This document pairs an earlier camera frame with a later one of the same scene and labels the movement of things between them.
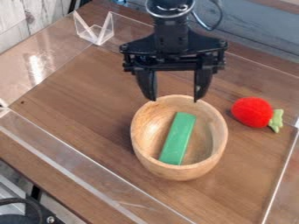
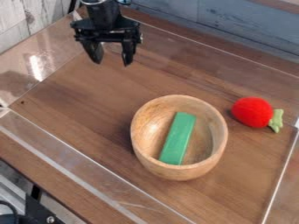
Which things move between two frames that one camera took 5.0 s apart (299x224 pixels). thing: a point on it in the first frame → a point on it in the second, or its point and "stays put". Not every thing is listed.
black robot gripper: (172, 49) → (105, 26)
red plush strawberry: (255, 112) stays put
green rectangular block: (178, 138) stays put
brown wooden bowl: (206, 139) stays put
